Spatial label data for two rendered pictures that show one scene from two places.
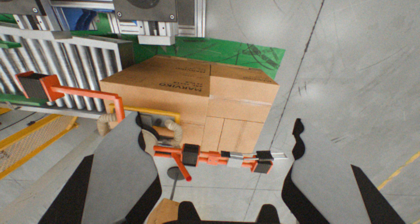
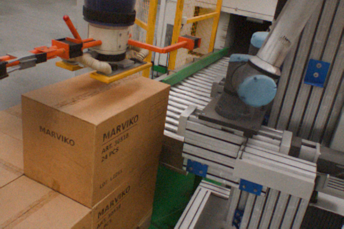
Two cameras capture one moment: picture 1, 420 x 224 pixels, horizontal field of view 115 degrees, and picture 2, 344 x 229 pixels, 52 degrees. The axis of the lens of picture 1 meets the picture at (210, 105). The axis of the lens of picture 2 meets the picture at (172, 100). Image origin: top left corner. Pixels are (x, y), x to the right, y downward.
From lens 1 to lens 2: 108 cm
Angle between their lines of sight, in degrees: 62
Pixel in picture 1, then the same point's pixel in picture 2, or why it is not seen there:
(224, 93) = (41, 215)
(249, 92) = not seen: outside the picture
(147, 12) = (212, 107)
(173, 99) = (117, 105)
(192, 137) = (47, 95)
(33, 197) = not seen: hidden behind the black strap
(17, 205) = not seen: hidden behind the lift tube
